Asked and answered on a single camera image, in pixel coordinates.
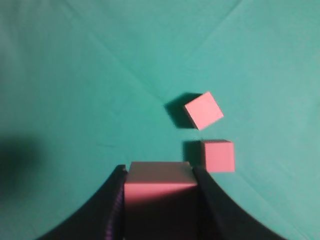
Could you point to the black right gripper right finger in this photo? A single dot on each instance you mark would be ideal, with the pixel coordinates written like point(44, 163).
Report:
point(221, 218)

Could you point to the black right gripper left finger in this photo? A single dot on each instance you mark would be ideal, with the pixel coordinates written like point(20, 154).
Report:
point(101, 217)

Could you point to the pink cube placed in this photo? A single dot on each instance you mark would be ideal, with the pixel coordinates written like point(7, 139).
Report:
point(160, 201)
point(218, 156)
point(203, 111)

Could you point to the green table cloth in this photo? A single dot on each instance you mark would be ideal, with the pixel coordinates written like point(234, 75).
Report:
point(86, 85)

